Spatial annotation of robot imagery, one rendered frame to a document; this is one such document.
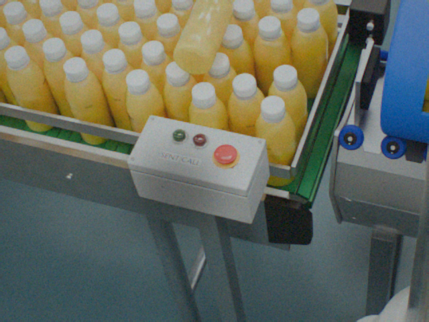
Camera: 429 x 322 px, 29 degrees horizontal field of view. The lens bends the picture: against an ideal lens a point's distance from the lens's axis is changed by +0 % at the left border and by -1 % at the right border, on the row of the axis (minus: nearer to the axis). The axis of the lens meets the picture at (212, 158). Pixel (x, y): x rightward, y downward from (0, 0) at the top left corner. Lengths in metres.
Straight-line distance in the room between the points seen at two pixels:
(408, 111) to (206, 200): 0.34
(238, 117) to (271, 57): 0.14
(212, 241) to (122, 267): 1.03
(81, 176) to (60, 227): 0.97
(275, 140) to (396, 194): 0.27
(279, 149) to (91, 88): 0.36
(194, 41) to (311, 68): 0.27
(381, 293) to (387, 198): 0.46
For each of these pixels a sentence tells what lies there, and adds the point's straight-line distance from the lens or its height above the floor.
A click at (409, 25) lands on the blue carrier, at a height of 1.22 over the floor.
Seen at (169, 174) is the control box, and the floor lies 1.09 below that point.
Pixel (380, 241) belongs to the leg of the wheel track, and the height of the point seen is 0.62.
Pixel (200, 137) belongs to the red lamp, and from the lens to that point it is 1.29.
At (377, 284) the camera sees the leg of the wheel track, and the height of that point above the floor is 0.43.
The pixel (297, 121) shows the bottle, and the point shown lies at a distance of 1.44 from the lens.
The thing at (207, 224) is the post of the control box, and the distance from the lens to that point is 1.44.
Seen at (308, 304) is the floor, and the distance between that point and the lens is 2.37.
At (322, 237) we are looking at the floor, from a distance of 2.47.
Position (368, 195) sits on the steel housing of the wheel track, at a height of 0.85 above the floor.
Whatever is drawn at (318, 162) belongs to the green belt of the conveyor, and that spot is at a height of 0.89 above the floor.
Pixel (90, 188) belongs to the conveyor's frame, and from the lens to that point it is 1.68.
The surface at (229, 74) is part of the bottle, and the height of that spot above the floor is 1.06.
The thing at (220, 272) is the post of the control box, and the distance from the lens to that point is 1.59.
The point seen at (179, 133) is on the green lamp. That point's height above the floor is 1.11.
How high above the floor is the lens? 2.13
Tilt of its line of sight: 53 degrees down
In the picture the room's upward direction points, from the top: 11 degrees counter-clockwise
